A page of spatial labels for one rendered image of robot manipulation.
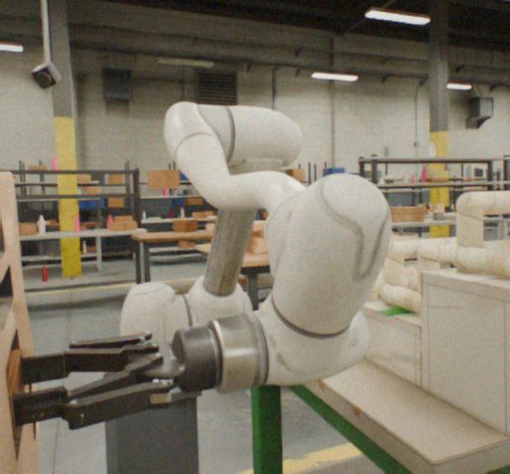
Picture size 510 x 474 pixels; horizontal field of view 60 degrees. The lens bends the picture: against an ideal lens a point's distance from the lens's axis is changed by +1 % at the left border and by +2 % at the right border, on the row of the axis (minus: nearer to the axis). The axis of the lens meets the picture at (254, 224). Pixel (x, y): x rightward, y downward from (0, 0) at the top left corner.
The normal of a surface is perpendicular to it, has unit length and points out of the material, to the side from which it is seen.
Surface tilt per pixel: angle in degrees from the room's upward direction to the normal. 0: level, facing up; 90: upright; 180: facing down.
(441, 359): 90
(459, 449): 0
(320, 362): 123
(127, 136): 90
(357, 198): 45
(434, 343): 90
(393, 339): 90
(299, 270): 102
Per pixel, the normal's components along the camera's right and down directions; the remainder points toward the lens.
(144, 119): 0.37, 0.04
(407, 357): -0.94, 0.04
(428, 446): -0.03, -1.00
